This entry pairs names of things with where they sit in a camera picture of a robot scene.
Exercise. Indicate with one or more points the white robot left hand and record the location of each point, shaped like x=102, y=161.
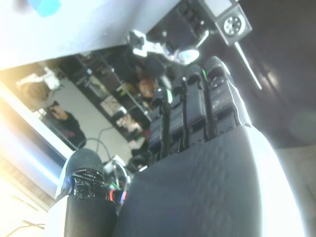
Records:
x=192, y=192

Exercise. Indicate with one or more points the black vintage brick phone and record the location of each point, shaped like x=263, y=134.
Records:
x=190, y=17

